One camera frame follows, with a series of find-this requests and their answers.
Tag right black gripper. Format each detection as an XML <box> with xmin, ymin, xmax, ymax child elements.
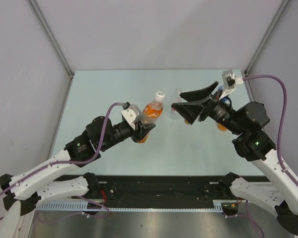
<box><xmin>171</xmin><ymin>81</ymin><xmax>244</xmax><ymax>135</ymax></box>

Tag orange drink bottle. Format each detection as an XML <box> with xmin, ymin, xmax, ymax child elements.
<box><xmin>138</xmin><ymin>91</ymin><xmax>165</xmax><ymax>143</ymax></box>

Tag clear water bottle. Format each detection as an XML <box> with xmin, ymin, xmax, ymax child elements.
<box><xmin>169</xmin><ymin>87</ymin><xmax>184</xmax><ymax>120</ymax></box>

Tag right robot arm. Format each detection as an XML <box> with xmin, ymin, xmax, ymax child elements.
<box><xmin>171</xmin><ymin>82</ymin><xmax>298</xmax><ymax>236</ymax></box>

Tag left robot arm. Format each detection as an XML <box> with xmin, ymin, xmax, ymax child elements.
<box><xmin>0</xmin><ymin>116</ymin><xmax>155</xmax><ymax>215</ymax></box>

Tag blue drink bottle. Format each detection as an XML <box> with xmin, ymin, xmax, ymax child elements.
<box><xmin>217</xmin><ymin>86</ymin><xmax>231</xmax><ymax>101</ymax></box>

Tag orange juice bottle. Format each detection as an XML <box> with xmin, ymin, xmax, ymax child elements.
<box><xmin>218</xmin><ymin>123</ymin><xmax>227</xmax><ymax>131</ymax></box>

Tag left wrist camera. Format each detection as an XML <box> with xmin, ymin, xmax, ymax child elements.
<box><xmin>121</xmin><ymin>102</ymin><xmax>142</xmax><ymax>130</ymax></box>

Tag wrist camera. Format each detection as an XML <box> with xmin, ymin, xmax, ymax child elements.
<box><xmin>222</xmin><ymin>69</ymin><xmax>243</xmax><ymax>93</ymax></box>
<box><xmin>121</xmin><ymin>102</ymin><xmax>142</xmax><ymax>130</ymax></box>

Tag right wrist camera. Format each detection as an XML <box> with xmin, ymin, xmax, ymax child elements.
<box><xmin>222</xmin><ymin>69</ymin><xmax>243</xmax><ymax>93</ymax></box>

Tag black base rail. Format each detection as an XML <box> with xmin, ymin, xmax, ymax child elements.
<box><xmin>86</xmin><ymin>175</ymin><xmax>240</xmax><ymax>208</ymax></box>

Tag white cable duct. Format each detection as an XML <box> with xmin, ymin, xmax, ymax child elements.
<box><xmin>36</xmin><ymin>200</ymin><xmax>240</xmax><ymax>213</ymax></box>

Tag right aluminium frame post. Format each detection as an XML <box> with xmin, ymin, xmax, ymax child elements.
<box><xmin>243</xmin><ymin>0</ymin><xmax>291</xmax><ymax>76</ymax></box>

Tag aluminium frame post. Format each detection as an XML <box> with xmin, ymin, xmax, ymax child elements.
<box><xmin>243</xmin><ymin>0</ymin><xmax>291</xmax><ymax>76</ymax></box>
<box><xmin>27</xmin><ymin>0</ymin><xmax>74</xmax><ymax>78</ymax></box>

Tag left aluminium frame post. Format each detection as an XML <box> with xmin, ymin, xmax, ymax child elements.
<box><xmin>27</xmin><ymin>0</ymin><xmax>74</xmax><ymax>78</ymax></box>

